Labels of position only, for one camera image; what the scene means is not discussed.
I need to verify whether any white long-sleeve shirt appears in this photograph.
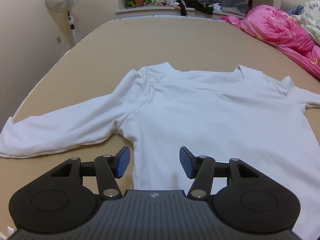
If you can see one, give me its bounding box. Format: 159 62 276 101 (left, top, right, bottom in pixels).
1 63 319 239

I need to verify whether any pink floral quilt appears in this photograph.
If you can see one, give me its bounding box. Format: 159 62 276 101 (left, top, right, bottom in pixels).
221 5 319 79

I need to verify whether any black garment hanging off sill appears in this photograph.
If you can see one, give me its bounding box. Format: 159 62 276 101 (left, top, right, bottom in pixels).
183 0 213 15

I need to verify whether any white floral quilt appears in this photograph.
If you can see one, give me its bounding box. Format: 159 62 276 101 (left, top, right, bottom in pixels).
291 0 320 45

